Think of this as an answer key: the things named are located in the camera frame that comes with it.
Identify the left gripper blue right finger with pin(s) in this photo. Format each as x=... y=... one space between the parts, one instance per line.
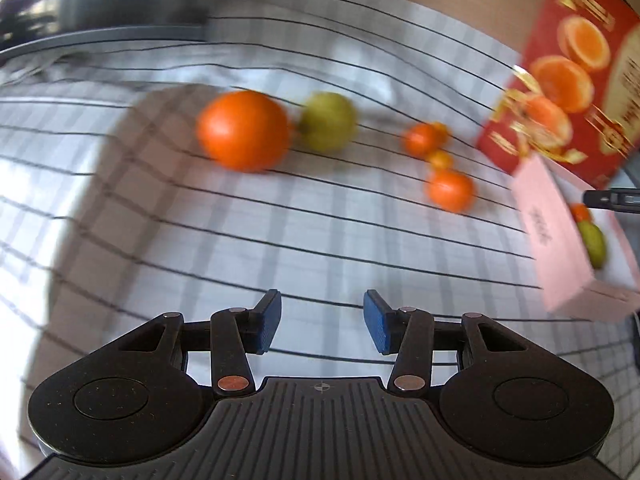
x=406 y=333

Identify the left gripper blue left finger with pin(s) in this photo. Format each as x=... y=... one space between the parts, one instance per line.
x=236 y=333

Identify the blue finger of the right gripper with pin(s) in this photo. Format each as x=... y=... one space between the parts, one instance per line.
x=615 y=199

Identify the tangerine with green stem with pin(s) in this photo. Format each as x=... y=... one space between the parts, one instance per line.
x=580 y=212

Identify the large green pear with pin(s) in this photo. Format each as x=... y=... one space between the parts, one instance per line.
x=594 y=242

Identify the small hidden kumquat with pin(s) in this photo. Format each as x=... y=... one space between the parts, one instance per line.
x=440 y=160

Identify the small yellow-orange kumquat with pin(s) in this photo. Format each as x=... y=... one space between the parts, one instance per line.
x=443 y=132

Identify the large orange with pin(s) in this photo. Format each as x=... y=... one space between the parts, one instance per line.
x=244 y=131

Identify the pink cardboard box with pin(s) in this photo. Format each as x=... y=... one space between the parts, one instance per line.
x=569 y=285

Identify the red snack bag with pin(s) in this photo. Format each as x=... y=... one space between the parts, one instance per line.
x=574 y=95

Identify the white black grid tablecloth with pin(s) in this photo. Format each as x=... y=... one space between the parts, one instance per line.
x=111 y=214

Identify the small green pear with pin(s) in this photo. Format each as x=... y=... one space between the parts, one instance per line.
x=328 y=122

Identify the dark monitor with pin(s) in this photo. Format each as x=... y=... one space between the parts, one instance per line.
x=33 y=25

